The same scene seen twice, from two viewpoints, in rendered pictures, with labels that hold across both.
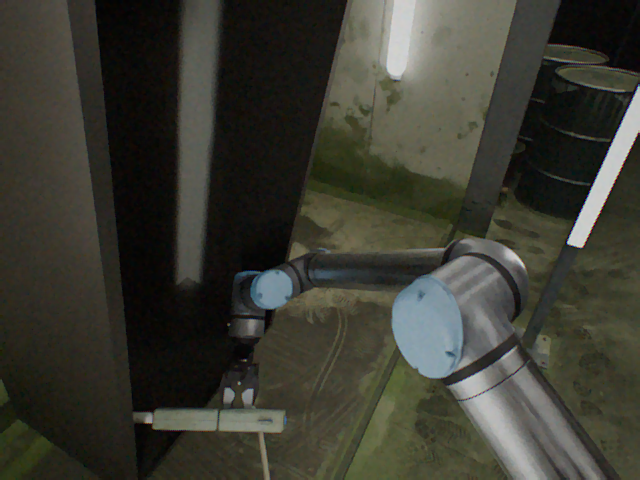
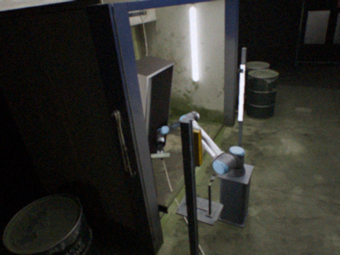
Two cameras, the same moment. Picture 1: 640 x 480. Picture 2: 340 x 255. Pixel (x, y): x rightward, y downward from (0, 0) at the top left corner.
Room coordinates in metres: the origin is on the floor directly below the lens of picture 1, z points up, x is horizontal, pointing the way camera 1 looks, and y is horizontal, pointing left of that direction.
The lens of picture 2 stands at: (-1.89, -0.23, 2.26)
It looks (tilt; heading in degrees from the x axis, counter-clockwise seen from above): 28 degrees down; 5
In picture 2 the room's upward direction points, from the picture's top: 5 degrees counter-clockwise
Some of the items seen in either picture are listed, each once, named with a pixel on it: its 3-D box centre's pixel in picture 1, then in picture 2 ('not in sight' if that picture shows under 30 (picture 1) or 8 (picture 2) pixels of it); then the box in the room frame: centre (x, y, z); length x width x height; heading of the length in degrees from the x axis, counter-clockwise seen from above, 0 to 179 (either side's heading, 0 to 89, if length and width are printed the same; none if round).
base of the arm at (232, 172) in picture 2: not in sight; (236, 167); (0.14, -0.65, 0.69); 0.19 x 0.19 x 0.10
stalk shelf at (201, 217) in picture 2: not in sight; (199, 209); (-0.50, -0.25, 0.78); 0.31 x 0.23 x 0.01; 66
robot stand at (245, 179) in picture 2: not in sight; (234, 194); (0.14, -0.65, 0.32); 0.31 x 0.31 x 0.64; 66
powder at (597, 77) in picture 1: (604, 80); (263, 74); (2.77, -1.63, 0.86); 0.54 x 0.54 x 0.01
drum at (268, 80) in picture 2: (578, 145); (261, 94); (2.76, -1.63, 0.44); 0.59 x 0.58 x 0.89; 170
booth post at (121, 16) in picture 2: not in sight; (135, 157); (-0.26, 0.26, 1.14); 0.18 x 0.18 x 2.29; 66
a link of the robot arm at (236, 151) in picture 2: not in sight; (236, 156); (0.13, -0.64, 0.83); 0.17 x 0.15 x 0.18; 131
